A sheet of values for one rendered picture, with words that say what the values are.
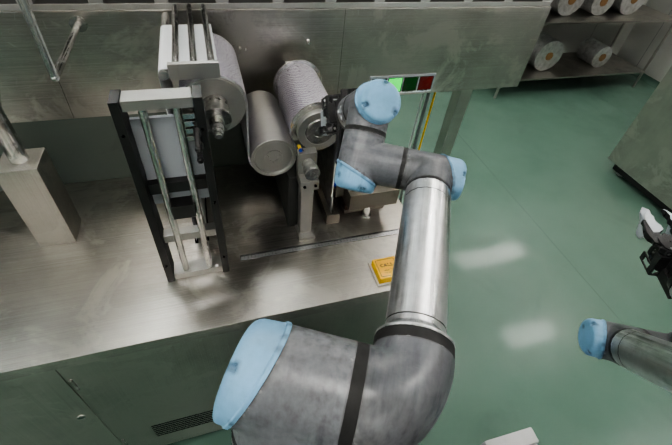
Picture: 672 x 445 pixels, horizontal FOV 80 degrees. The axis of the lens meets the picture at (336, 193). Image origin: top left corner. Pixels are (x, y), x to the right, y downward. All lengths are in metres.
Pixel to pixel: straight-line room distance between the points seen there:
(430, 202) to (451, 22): 0.93
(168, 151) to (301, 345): 0.58
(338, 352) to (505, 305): 2.03
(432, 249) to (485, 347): 1.71
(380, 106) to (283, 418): 0.47
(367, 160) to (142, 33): 0.78
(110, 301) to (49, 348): 0.15
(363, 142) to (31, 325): 0.91
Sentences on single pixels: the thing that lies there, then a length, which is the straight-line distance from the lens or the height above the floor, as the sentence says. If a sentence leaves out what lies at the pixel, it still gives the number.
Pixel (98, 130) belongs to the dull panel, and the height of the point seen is 1.09.
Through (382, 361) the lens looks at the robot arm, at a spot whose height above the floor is 1.43.
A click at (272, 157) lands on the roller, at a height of 1.18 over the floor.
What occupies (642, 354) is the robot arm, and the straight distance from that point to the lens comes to 0.89.
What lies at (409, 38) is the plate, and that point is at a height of 1.35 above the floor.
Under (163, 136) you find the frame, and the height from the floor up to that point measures 1.34.
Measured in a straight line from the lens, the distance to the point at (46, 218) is 1.30.
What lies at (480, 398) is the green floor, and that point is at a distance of 2.12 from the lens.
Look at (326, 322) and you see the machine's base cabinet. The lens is 1.24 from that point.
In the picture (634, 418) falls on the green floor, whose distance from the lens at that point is 2.45.
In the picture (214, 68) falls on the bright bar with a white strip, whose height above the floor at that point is 1.44.
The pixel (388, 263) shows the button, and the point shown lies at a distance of 1.17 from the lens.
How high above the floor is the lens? 1.83
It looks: 43 degrees down
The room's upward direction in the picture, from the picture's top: 7 degrees clockwise
